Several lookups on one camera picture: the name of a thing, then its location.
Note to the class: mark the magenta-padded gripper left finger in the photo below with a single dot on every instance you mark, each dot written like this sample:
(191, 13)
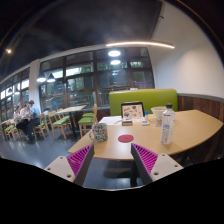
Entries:
(60, 166)

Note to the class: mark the white paper sheet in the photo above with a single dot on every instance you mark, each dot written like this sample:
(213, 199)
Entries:
(110, 120)

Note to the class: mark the small blue-capped white bottle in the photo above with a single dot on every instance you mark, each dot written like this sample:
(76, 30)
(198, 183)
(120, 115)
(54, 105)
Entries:
(146, 115)

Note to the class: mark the black tablet with stickers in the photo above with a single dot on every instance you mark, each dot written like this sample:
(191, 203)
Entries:
(132, 111)

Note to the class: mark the small white flat device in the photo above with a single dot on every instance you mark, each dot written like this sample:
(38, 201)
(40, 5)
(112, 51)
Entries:
(145, 122)

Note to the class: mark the flat round red coaster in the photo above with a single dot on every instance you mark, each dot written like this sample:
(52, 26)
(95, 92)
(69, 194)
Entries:
(125, 138)

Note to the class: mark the small dark flat box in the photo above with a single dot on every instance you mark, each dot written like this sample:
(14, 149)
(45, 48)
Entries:
(127, 122)

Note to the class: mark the green upholstered bench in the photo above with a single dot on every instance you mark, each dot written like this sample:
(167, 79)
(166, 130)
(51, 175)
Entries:
(146, 96)

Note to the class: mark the group of green-seated wooden chairs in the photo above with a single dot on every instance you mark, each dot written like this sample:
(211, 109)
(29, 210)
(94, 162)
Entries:
(60, 122)

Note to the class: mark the light wooden dining table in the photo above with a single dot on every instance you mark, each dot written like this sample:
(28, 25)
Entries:
(70, 109)

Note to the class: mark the person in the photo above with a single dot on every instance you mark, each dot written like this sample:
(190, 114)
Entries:
(20, 116)
(33, 115)

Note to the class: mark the white ceramic bowl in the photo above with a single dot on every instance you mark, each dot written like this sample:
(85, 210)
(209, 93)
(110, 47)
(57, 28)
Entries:
(157, 112)

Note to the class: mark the speckled ceramic mug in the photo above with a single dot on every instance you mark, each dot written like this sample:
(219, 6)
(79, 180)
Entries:
(100, 132)

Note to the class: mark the clear plastic water bottle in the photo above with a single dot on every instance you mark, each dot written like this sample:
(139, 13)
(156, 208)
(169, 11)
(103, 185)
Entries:
(167, 128)

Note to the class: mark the long curved linear ceiling light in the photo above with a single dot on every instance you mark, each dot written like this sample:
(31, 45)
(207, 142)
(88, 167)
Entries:
(140, 43)

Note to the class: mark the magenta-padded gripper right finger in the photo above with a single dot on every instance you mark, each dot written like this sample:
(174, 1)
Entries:
(165, 165)

